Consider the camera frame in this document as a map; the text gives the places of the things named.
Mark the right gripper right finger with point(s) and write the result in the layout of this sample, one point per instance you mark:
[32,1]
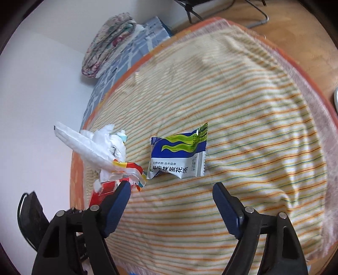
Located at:
[282,253]

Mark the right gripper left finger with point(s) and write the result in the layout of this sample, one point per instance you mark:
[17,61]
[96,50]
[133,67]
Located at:
[98,222]

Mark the white red wrapper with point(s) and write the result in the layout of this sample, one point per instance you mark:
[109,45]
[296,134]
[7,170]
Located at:
[104,152]

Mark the blue green snack packet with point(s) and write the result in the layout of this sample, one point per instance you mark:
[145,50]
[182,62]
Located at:
[182,154]

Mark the yellow striped blanket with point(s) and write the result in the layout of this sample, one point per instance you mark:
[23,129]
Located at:
[262,144]

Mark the folded floral quilt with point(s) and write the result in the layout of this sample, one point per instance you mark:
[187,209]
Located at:
[112,38]

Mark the blue checked bedsheet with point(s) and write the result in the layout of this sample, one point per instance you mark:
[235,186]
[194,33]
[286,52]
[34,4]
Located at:
[155,32]

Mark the black folding chair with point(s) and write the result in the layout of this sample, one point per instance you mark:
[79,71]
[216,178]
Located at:
[189,9]

